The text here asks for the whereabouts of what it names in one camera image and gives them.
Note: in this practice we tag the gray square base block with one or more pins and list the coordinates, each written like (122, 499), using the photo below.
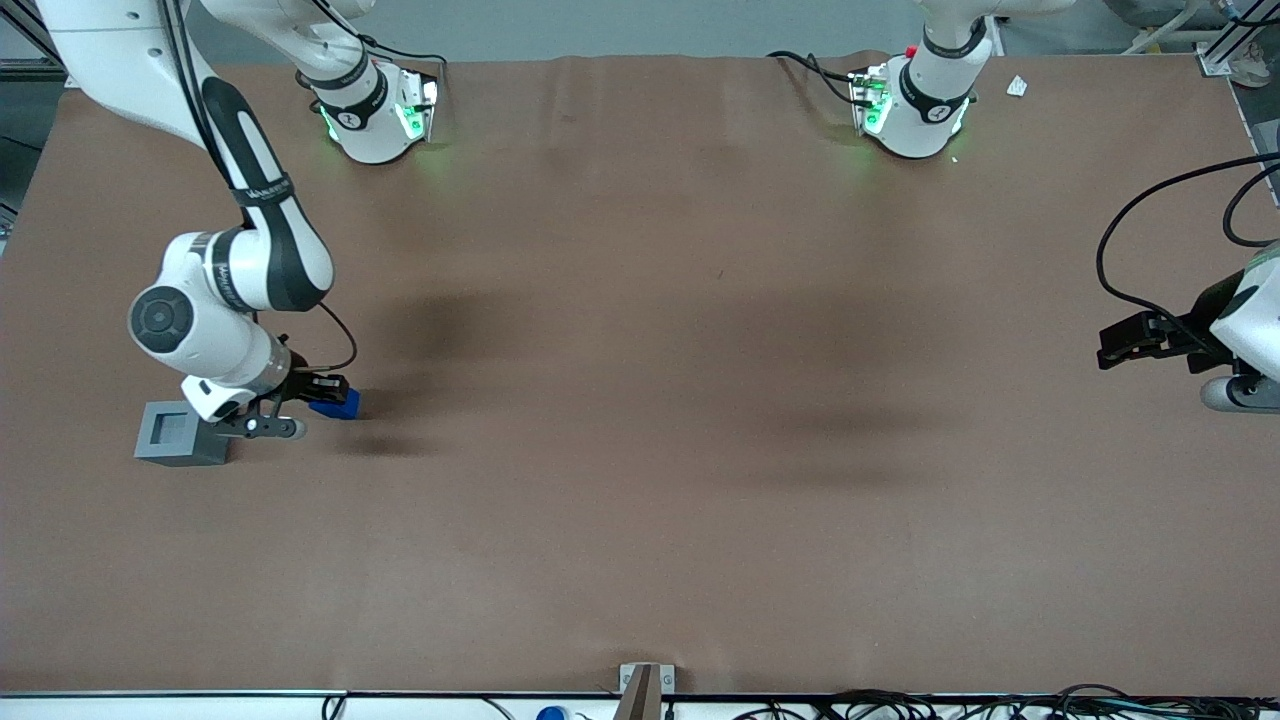
(170, 447)

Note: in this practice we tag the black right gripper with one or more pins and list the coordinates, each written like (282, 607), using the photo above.
(301, 383)

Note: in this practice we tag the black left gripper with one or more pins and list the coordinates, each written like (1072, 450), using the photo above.
(1203, 319)

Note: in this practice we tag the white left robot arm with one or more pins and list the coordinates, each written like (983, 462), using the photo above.
(915, 125)

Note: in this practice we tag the brown table mat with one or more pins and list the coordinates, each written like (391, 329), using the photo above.
(640, 450)

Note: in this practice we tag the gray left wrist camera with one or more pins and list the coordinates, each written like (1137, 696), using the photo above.
(1235, 393)

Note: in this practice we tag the gray camera mount bracket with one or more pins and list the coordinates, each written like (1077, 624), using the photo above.
(645, 690)

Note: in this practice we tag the white tube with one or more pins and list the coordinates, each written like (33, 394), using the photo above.
(1165, 32)

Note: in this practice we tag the aluminium frame profile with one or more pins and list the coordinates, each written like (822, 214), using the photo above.
(20, 65)
(1225, 45)

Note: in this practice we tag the small white paper scrap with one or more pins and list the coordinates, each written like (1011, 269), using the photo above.
(1017, 86)

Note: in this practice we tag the blue plastic part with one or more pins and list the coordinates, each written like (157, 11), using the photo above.
(347, 409)

